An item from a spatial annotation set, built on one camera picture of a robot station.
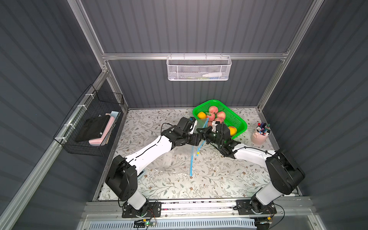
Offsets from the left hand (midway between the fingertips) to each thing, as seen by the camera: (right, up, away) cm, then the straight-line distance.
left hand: (199, 139), depth 80 cm
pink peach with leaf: (+11, +14, +27) cm, 33 cm away
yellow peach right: (+25, +4, +18) cm, 31 cm away
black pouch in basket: (-52, +7, -13) cm, 54 cm away
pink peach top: (+14, +20, +31) cm, 39 cm away
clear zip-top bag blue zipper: (-12, -16, +11) cm, 22 cm away
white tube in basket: (+10, +41, +13) cm, 44 cm away
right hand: (-3, +5, +2) cm, 6 cm away
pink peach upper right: (+19, +16, +28) cm, 37 cm away
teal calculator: (-35, -21, 0) cm, 41 cm away
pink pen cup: (+42, +4, +11) cm, 43 cm away
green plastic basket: (+27, +12, +27) cm, 40 cm away
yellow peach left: (+4, +15, +28) cm, 32 cm away
